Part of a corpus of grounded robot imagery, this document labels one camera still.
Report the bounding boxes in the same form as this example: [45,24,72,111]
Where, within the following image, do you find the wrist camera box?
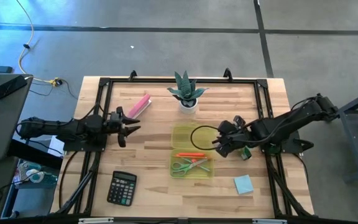
[232,114,246,127]
[109,111,121,129]

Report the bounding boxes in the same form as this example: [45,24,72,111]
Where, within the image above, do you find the yellow floor cable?
[15,0,63,87]

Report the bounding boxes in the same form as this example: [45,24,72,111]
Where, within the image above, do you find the white paper sheet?
[47,135,67,158]

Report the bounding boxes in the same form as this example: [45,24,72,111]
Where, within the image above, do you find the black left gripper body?
[106,106,127,148]

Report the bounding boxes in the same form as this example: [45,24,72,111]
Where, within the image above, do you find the grey side desk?
[0,73,34,161]

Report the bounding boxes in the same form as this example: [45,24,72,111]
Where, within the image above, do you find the clutter with tape roll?
[14,161,58,189]

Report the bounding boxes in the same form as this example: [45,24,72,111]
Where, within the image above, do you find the black calculator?
[106,170,138,207]

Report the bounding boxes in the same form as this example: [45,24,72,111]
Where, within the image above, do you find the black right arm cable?
[190,125,226,152]

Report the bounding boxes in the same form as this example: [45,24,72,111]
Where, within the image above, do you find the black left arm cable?
[71,103,106,126]

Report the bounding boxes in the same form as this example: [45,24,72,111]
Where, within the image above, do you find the teal pen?
[181,157,211,172]

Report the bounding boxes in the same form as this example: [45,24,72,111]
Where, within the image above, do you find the black aluminium table frame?
[54,68,315,218]

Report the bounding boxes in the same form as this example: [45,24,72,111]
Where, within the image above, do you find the green and yellow crayon box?
[240,147,253,161]

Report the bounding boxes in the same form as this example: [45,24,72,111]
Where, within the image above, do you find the black smartphone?
[0,75,29,100]

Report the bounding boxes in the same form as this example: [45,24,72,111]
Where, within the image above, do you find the light blue sticky notes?
[234,174,255,195]

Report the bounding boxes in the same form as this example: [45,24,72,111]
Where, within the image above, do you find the orange pen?
[175,152,206,158]

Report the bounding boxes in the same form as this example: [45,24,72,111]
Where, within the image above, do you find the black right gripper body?
[216,120,251,158]

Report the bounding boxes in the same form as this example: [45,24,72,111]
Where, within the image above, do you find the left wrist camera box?
[109,111,121,129]

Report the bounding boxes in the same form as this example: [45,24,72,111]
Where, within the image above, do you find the translucent yellow-green pencil case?
[169,122,220,180]

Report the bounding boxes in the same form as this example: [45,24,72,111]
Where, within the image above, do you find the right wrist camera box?
[232,114,246,127]

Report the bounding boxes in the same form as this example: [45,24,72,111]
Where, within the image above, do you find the white plant pot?
[178,98,199,114]

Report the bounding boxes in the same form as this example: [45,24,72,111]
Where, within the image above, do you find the green snake plant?
[167,70,209,108]

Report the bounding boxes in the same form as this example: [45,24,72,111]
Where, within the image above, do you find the green-handled scissors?
[170,157,209,177]

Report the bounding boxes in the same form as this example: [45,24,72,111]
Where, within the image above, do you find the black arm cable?
[71,103,106,126]
[190,125,226,152]

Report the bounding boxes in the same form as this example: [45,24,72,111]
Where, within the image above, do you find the blue-grey metal stand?
[336,85,358,183]

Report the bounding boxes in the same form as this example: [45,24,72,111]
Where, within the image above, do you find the pink and white stapler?
[126,93,152,121]

